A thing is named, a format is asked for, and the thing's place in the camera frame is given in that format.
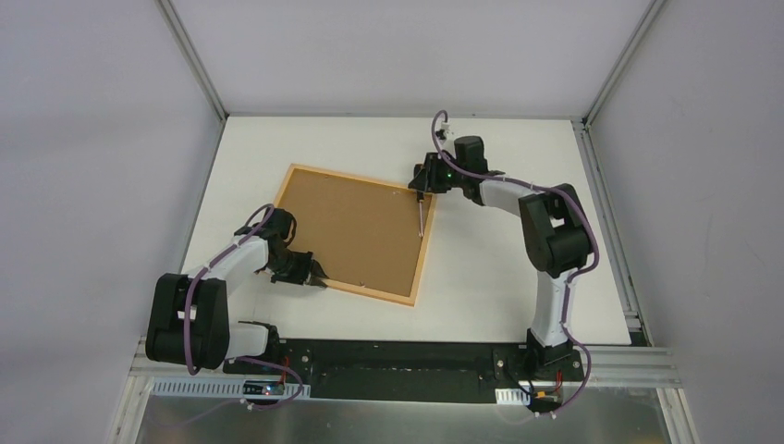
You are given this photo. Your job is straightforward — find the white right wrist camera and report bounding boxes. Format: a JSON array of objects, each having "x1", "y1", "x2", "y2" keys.
[{"x1": 435, "y1": 121, "x2": 454, "y2": 141}]

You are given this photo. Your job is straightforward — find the yellow wooden picture frame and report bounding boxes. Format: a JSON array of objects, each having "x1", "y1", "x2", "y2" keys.
[{"x1": 269, "y1": 163, "x2": 438, "y2": 308}]

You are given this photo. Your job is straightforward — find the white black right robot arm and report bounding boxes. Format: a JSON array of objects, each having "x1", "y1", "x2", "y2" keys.
[{"x1": 302, "y1": 129, "x2": 598, "y2": 379}]

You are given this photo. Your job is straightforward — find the aluminium corner profile left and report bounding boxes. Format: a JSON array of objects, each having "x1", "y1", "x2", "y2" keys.
[{"x1": 154, "y1": 0, "x2": 229, "y2": 125}]

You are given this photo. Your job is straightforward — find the aluminium front table rail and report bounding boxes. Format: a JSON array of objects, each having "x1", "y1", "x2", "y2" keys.
[{"x1": 129, "y1": 337, "x2": 682, "y2": 389}]

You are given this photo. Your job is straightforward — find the white slotted cable duct right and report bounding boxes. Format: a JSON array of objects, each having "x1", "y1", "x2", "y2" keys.
[{"x1": 495, "y1": 388, "x2": 531, "y2": 406}]

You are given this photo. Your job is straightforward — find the white slotted cable duct left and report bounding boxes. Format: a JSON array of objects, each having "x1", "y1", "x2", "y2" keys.
[{"x1": 151, "y1": 377, "x2": 311, "y2": 401}]

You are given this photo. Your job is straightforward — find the black yellow screwdriver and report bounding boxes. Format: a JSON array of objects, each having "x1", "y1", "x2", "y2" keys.
[{"x1": 416, "y1": 191, "x2": 424, "y2": 239}]

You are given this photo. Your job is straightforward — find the aluminium corner profile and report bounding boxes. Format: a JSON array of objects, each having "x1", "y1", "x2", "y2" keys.
[
  {"x1": 154, "y1": 0, "x2": 229, "y2": 125},
  {"x1": 571, "y1": 1, "x2": 669, "y2": 347}
]

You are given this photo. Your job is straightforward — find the aluminium corner profile right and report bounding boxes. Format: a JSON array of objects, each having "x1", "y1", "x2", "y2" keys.
[{"x1": 571, "y1": 1, "x2": 669, "y2": 347}]

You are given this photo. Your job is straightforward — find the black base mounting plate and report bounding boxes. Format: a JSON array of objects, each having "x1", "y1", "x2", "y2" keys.
[{"x1": 223, "y1": 339, "x2": 583, "y2": 404}]

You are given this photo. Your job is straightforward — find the white slotted cable duct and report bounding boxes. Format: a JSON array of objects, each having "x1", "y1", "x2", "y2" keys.
[
  {"x1": 151, "y1": 377, "x2": 311, "y2": 401},
  {"x1": 495, "y1": 388, "x2": 531, "y2": 406}
]

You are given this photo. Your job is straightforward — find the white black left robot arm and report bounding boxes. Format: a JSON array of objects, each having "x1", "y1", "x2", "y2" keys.
[{"x1": 145, "y1": 203, "x2": 327, "y2": 375}]

